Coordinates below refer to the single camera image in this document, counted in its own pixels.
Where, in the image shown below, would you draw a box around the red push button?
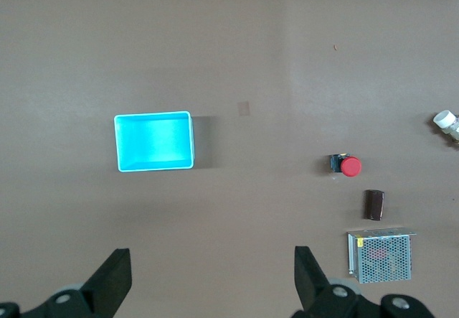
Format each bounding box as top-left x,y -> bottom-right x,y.
328,152 -> 362,178

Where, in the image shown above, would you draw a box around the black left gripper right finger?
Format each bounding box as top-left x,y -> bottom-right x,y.
290,245 -> 437,318

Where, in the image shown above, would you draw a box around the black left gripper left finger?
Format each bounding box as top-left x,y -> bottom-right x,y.
0,248 -> 132,318

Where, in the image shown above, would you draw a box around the dark brown rectangular block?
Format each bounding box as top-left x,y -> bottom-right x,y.
363,189 -> 386,222

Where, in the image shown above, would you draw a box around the white-capped metal fitting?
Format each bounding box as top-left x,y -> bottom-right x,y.
432,109 -> 459,145

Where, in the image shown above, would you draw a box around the blue plastic box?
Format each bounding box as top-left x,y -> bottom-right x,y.
113,110 -> 195,172

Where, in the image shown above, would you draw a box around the metal mesh power supply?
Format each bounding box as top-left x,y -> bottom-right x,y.
346,227 -> 417,285

